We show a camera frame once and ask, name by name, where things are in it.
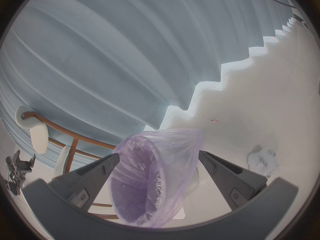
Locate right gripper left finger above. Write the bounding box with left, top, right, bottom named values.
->
left=51, top=153, right=121, bottom=211

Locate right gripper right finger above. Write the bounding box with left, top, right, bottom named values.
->
left=198, top=150, right=268, bottom=211

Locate purple plastic bag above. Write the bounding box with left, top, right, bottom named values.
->
left=108, top=128, right=205, bottom=229

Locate white trash bin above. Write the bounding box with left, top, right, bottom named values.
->
left=110, top=131, right=201, bottom=221

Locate white cushioned wooden chair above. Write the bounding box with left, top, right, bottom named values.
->
left=14, top=106, right=119, bottom=221

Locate crumpled white plastic wrapper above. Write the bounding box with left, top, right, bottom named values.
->
left=246, top=145, right=280, bottom=179

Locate pale blue curtain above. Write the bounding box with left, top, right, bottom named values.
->
left=0, top=0, right=304, bottom=164

